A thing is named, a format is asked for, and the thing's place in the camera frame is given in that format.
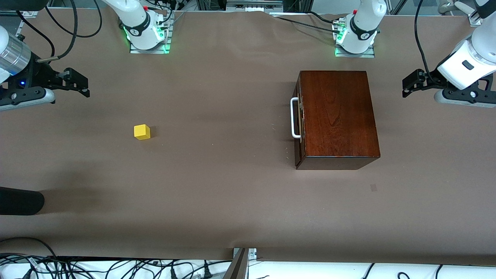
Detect dark wooden box casing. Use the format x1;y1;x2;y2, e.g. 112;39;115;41
298;71;381;170

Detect tangled black cables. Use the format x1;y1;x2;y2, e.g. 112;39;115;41
0;236;233;279

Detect black cylinder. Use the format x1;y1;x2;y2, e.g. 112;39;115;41
0;187;45;216

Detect wooden drawer with white handle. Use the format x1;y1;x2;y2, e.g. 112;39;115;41
291;74;307;169

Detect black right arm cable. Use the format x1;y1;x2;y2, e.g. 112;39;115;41
15;0;103;62

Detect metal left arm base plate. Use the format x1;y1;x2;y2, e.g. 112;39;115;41
334;19;375;59

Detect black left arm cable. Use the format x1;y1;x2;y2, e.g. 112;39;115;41
414;0;438;84

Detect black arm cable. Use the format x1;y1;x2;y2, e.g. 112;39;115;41
15;0;103;62
414;0;438;84

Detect aluminium post with bracket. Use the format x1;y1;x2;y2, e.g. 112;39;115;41
223;247;257;279

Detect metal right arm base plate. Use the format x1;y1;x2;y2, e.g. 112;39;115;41
129;15;172;55

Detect black cable to base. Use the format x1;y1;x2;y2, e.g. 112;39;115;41
271;12;343;35

